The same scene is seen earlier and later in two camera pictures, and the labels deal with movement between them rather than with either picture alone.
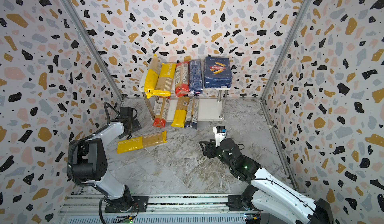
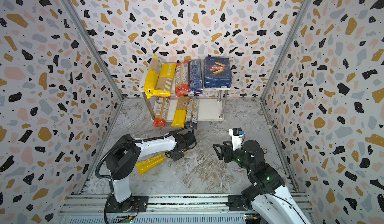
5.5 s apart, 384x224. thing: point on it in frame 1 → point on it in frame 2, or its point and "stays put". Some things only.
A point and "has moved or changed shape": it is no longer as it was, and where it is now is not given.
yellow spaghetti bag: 165,81 stays put
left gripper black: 134,124 → 177,158
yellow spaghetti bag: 128,145 has moved or changed shape
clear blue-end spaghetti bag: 192,114 stays put
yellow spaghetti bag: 151,87 stays put
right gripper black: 210,149 → 229,151
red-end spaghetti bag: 182,78 stays put
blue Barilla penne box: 217,72 stays put
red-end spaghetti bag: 160,111 stays put
